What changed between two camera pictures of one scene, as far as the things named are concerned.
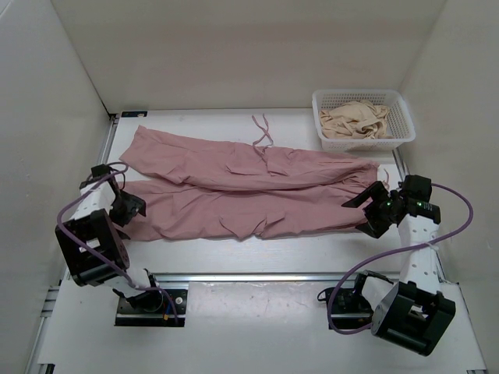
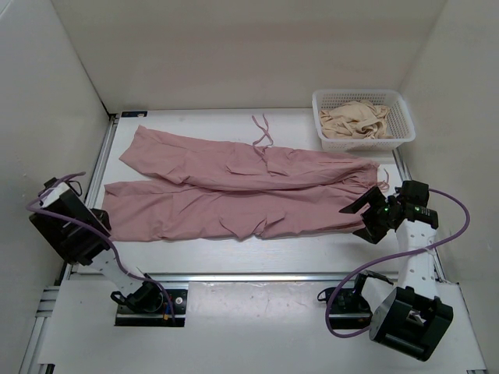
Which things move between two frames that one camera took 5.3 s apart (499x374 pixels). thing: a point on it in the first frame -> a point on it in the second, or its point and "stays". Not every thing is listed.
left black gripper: (134, 205) -> (104, 216)
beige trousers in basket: (355, 120) stays
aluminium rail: (245, 277) stays
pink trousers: (188, 188) stays
